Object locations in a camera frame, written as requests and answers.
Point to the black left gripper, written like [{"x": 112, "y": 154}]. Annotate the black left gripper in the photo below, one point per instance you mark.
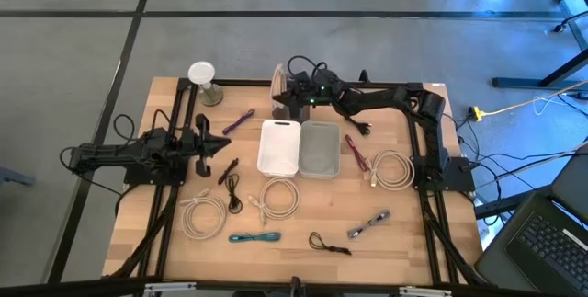
[{"x": 200, "y": 145}]

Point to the gray plastic bin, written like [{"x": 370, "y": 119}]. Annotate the gray plastic bin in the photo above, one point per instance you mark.
[{"x": 319, "y": 150}]

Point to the silver corner bracket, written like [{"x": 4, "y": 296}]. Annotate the silver corner bracket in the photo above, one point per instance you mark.
[
  {"x": 170, "y": 287},
  {"x": 425, "y": 292}
]

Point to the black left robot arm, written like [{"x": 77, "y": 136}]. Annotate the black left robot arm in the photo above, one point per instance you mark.
[{"x": 115, "y": 152}]

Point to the black aluminium frame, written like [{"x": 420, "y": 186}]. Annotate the black aluminium frame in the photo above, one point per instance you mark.
[{"x": 243, "y": 82}]

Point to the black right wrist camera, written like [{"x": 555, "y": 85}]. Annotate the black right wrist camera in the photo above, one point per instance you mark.
[{"x": 326, "y": 81}]

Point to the yellow power plug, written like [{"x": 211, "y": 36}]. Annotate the yellow power plug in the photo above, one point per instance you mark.
[{"x": 478, "y": 114}]

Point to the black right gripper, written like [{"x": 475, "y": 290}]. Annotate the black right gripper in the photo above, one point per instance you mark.
[{"x": 305, "y": 95}]

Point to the dark gray laptop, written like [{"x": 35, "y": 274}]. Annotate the dark gray laptop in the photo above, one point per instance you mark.
[{"x": 542, "y": 246}]

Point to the white plastic bin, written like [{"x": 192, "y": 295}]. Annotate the white plastic bin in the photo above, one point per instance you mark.
[{"x": 278, "y": 150}]

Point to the dark gray laptop lid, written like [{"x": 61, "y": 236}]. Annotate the dark gray laptop lid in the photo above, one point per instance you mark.
[{"x": 574, "y": 182}]

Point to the white tape roll stand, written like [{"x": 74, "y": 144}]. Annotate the white tape roll stand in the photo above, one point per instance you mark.
[{"x": 201, "y": 74}]

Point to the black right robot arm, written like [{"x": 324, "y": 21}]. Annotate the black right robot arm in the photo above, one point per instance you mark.
[{"x": 390, "y": 97}]

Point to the dark table base beam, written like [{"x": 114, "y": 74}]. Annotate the dark table base beam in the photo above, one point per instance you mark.
[{"x": 519, "y": 83}]

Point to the blue-gray furniture foot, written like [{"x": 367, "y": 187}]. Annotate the blue-gray furniture foot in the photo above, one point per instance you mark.
[{"x": 14, "y": 177}]

